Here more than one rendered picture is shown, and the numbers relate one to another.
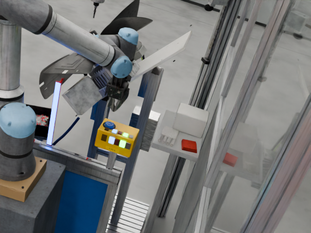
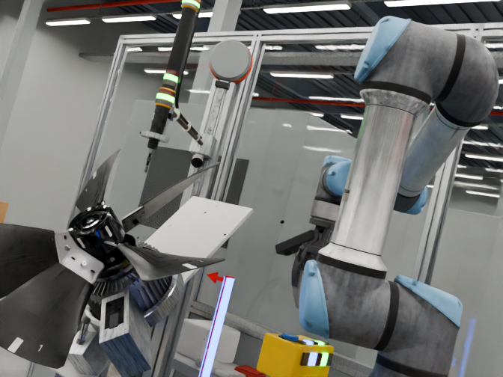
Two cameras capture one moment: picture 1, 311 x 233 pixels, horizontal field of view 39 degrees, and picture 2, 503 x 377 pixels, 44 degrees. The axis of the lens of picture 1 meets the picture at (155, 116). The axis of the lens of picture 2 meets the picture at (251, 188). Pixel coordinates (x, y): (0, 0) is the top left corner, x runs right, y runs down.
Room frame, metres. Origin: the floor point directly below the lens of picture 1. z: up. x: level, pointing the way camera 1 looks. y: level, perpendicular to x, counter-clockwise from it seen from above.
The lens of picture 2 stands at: (0.81, 1.46, 1.28)
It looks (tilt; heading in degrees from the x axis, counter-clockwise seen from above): 4 degrees up; 307
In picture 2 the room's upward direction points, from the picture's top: 14 degrees clockwise
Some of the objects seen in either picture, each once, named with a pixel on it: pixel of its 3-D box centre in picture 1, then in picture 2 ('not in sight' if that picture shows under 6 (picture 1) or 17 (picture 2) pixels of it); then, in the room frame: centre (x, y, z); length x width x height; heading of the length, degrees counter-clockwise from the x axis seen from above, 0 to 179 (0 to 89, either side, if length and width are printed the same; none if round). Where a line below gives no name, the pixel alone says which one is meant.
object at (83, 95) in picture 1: (82, 95); (126, 333); (1.88, 0.37, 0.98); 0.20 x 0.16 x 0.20; 86
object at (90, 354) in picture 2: not in sight; (87, 352); (1.97, 0.40, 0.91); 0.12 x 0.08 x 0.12; 86
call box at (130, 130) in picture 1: (116, 138); (295, 360); (1.56, 0.13, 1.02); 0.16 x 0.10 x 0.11; 86
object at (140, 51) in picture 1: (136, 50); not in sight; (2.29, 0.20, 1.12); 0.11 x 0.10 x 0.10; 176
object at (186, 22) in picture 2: not in sight; (178, 49); (1.93, 0.40, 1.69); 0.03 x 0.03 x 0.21
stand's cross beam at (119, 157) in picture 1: (113, 154); not in sight; (2.05, 0.17, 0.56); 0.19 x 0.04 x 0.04; 86
